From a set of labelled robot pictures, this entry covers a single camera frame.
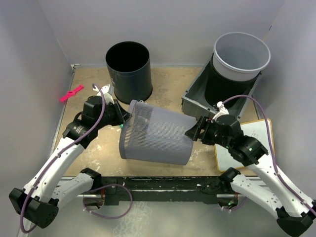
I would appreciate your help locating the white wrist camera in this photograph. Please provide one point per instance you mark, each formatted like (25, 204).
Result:
(221, 110)
(107, 91)

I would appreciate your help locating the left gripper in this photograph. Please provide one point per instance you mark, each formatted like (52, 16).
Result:
(122, 116)

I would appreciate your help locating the grey rectangular plastic crate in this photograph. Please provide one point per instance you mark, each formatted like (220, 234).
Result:
(195, 104)

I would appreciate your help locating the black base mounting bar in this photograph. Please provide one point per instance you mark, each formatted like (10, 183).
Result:
(205, 189)

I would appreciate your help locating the dark blue cylindrical bin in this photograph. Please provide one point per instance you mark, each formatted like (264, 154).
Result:
(129, 67)

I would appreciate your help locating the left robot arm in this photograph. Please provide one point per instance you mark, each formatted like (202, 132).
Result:
(39, 201)

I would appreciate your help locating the pink plastic clip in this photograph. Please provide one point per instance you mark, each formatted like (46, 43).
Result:
(71, 93)

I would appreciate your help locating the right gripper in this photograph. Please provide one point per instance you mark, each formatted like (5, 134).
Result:
(206, 123)

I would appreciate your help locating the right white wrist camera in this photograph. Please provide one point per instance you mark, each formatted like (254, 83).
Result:
(221, 110)

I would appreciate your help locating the small whiteboard with yellow frame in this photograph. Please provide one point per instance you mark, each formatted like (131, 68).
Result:
(256, 129)

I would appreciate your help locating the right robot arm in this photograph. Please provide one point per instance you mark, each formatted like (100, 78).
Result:
(294, 211)

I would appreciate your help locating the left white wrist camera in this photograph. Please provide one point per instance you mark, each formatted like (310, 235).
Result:
(107, 91)

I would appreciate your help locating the grey ribbed laundry basket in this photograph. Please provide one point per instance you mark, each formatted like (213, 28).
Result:
(155, 134)

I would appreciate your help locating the light grey plastic bucket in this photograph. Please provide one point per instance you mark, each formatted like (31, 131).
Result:
(240, 56)

